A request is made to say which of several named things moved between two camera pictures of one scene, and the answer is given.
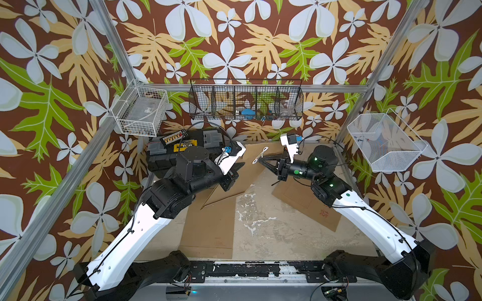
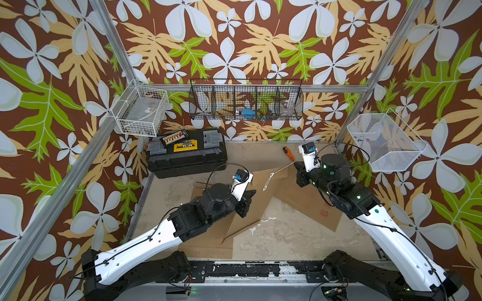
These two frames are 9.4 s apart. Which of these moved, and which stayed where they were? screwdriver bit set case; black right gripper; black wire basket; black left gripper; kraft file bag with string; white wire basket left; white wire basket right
Moved: black left gripper; black right gripper
Stayed: white wire basket left; kraft file bag with string; white wire basket right; black wire basket; screwdriver bit set case
